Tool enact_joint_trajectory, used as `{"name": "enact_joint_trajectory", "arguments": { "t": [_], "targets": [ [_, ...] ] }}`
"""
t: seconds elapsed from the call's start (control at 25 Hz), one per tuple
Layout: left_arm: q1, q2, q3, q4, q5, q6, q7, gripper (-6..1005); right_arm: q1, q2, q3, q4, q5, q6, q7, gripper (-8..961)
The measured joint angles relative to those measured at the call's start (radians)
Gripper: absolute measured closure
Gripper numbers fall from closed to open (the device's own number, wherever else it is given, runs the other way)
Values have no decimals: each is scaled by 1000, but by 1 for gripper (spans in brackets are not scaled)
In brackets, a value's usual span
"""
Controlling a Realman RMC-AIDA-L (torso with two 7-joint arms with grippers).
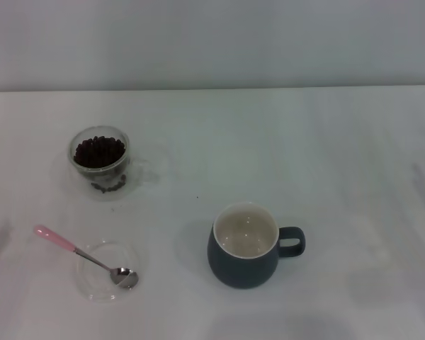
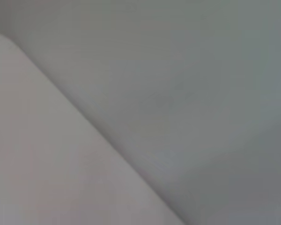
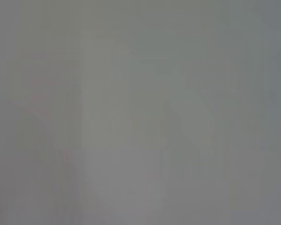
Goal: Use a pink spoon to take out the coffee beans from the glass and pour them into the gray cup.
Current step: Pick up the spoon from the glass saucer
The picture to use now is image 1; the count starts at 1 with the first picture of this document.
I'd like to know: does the double-walled glass cup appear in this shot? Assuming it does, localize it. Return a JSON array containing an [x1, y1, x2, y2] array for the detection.
[[67, 125, 160, 203]]

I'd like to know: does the coffee beans pile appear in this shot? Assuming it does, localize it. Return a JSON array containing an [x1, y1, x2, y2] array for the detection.
[[72, 135, 126, 169]]

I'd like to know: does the pink-handled metal spoon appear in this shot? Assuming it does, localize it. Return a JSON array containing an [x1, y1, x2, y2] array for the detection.
[[33, 224, 140, 290]]

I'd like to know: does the dark teal ceramic mug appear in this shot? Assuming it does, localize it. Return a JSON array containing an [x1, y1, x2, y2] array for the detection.
[[207, 201, 307, 290]]

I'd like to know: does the clear glass saucer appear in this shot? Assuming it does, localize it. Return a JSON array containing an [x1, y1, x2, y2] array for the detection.
[[74, 240, 143, 304]]

